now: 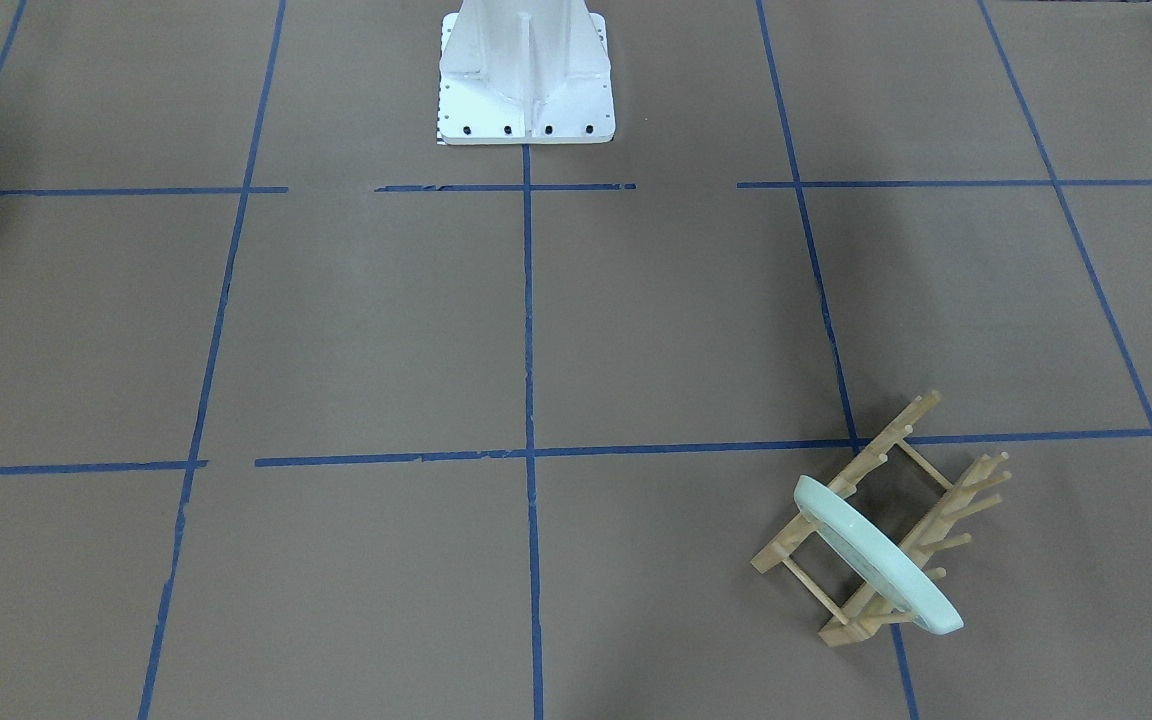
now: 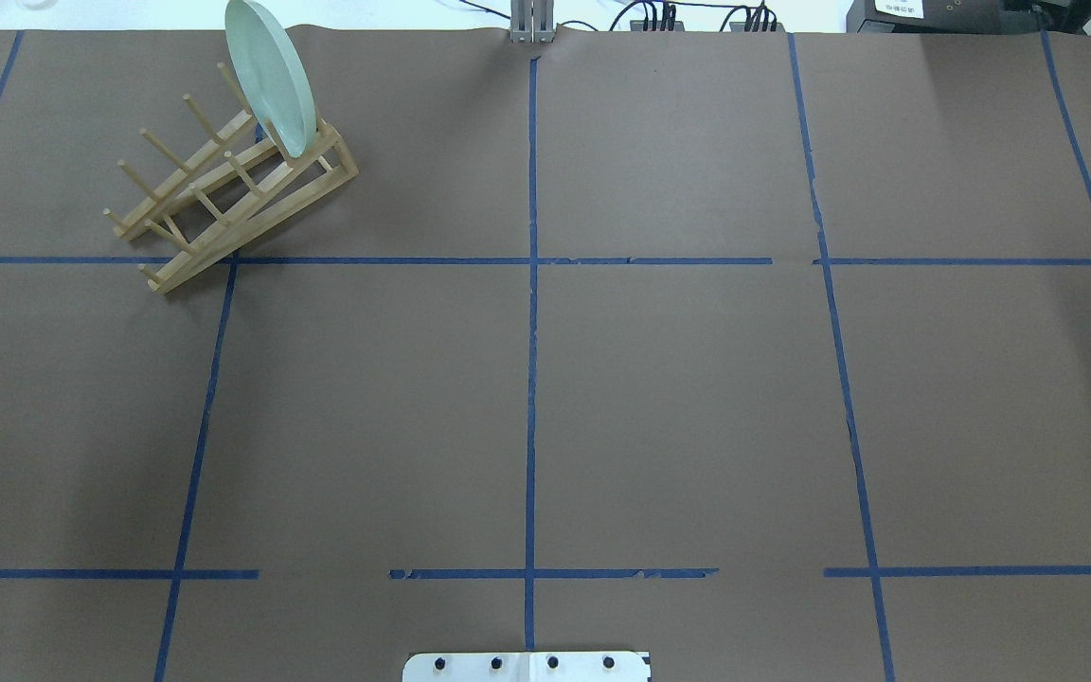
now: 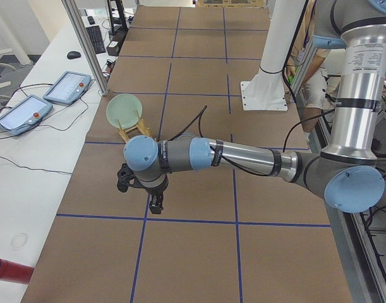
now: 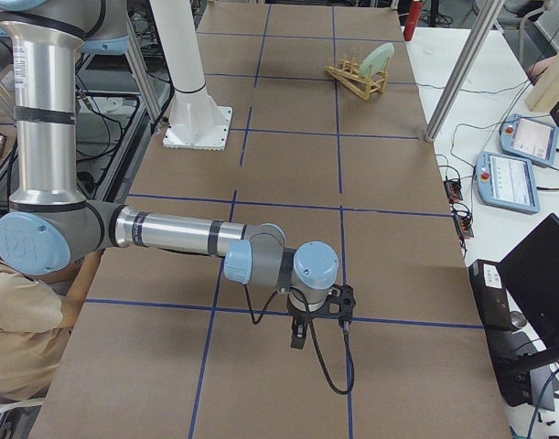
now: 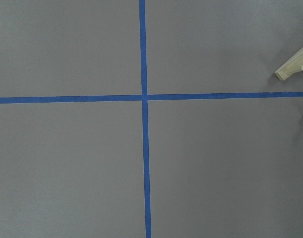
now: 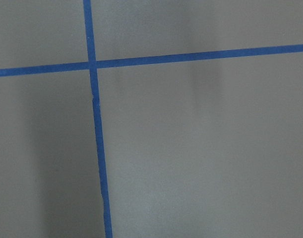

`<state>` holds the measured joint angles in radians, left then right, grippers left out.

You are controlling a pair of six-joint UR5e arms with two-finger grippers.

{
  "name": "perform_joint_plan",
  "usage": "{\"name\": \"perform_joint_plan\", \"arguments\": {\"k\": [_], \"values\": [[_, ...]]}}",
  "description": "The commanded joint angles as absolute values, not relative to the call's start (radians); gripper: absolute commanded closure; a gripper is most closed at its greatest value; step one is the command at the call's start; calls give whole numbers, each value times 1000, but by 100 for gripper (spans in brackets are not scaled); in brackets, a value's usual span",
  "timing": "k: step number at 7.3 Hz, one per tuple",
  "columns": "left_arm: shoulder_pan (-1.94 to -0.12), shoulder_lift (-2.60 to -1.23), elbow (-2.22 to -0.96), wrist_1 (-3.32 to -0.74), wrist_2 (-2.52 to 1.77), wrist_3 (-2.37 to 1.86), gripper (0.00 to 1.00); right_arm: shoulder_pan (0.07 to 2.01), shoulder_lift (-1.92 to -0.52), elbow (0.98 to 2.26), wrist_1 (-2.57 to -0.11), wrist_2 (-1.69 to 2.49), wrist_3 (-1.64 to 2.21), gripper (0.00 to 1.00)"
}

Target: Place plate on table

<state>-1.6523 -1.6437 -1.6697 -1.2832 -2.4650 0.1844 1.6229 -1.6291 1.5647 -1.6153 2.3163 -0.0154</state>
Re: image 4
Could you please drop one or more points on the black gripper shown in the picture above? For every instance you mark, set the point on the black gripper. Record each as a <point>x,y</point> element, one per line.
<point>298,315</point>

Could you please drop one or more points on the light green plate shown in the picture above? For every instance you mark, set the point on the light green plate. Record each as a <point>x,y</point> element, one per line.
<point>376,61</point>

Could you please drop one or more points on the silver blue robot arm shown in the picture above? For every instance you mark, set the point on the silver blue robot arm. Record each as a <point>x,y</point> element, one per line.
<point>51,223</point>

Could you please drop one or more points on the orange black electronics board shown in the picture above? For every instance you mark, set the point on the orange black electronics board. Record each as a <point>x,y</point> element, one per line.
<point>453,189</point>

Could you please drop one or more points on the black computer box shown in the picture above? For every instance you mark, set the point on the black computer box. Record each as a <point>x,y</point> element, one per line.
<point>505,343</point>

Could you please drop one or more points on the black monitor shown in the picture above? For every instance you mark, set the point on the black monitor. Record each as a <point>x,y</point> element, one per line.
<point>530,272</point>

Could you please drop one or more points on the near blue teach pendant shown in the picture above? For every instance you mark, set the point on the near blue teach pendant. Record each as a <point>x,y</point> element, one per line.
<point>507,182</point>

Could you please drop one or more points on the blue teach pendant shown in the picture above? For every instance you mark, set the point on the blue teach pendant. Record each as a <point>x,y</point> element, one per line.
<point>529,138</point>
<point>507,182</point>

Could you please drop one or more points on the wooden dish rack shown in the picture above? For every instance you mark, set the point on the wooden dish rack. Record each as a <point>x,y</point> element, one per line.
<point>346,73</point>

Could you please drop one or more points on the person in beige shirt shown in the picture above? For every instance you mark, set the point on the person in beige shirt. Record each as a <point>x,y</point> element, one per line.
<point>36,317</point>

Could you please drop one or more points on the far blue teach pendant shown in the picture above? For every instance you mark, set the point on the far blue teach pendant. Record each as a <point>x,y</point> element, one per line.
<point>529,138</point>

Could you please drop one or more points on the red cylinder bottle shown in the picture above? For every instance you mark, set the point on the red cylinder bottle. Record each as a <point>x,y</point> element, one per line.
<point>412,19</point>

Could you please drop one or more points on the wooden beam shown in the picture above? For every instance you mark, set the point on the wooden beam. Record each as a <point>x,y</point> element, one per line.
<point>545,93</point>

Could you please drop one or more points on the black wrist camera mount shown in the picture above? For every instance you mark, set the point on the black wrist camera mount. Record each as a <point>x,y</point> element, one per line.
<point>340,304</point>

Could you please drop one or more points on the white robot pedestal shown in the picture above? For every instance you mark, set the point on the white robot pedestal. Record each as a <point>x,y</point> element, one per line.
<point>195,120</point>

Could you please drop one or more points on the aluminium frame post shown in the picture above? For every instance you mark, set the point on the aluminium frame post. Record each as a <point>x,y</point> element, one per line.
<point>475,40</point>

